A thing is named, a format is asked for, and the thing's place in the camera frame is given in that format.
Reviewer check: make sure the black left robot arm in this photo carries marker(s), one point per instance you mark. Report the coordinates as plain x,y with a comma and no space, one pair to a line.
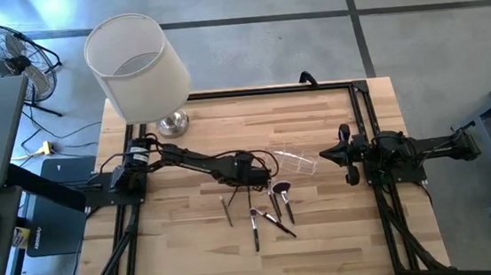
194,162

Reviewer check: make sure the clear acrylic organizer box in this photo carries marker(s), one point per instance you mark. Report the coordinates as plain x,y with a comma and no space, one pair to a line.
294,162

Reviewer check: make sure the yellow white label tag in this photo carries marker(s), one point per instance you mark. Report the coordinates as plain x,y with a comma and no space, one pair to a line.
21,237

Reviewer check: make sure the black diagonal support bar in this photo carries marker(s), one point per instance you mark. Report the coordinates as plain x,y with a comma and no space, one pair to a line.
49,188

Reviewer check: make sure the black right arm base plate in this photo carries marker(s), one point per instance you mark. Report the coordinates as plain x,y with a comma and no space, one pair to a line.
409,177

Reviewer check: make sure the yellow power plug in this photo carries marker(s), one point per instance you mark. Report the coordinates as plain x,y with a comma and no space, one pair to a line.
46,148

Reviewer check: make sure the white shade silver table lamp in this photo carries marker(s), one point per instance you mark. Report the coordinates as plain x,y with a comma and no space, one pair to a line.
139,89

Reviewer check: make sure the large powder makeup brush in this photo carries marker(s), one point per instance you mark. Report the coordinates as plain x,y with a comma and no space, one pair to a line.
282,187

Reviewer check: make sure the black floor fan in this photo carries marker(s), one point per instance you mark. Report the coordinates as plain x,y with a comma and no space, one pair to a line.
18,64

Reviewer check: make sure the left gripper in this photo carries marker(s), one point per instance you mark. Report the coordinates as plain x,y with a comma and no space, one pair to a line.
251,172

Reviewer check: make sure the black curved hook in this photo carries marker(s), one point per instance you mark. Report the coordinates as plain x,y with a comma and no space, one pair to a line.
309,77

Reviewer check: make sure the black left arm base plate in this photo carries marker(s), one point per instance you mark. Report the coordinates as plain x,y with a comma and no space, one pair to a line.
99,197

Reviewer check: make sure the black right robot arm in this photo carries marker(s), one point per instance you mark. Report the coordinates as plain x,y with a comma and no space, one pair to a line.
433,145

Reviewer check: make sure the thin pale-tipped makeup brush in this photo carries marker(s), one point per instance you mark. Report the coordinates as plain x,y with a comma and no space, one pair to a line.
226,212

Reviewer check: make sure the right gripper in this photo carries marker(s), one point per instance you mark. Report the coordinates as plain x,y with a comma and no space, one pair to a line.
353,152

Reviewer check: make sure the black Husky box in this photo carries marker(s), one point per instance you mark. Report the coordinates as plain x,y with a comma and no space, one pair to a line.
57,225

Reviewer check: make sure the black aluminium extrusion frame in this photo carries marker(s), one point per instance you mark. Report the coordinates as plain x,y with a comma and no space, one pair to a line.
268,91

